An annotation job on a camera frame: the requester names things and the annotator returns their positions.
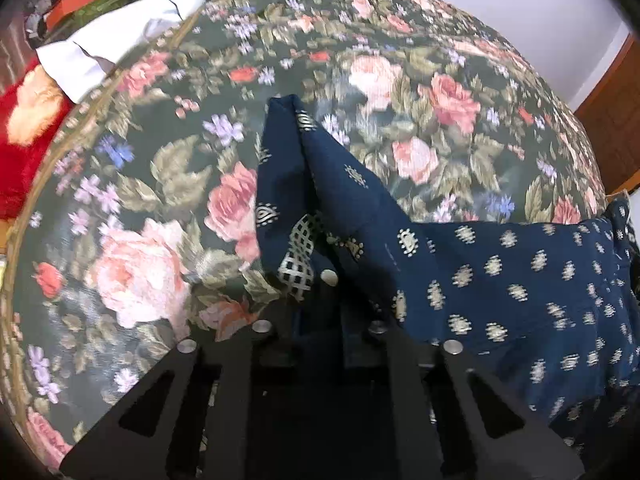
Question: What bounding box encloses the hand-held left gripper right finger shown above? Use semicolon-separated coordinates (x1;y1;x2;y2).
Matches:
345;317;586;480

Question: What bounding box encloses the dark floral blanket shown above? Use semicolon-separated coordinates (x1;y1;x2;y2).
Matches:
0;0;608;476

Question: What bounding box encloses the navy patterned hooded jacket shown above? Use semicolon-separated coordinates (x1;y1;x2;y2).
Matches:
252;94;640;461

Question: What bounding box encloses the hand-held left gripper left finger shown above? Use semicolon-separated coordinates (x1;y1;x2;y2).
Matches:
59;269;346;480

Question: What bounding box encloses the wooden wardrobe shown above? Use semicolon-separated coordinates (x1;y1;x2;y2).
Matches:
574;35;640;196

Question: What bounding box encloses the red plush toy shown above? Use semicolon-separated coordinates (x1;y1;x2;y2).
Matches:
0;57;76;221

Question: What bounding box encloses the orange box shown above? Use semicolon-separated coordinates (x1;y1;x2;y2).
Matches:
45;0;103;23

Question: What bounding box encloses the white cloth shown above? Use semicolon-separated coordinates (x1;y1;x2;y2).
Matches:
37;0;236;103

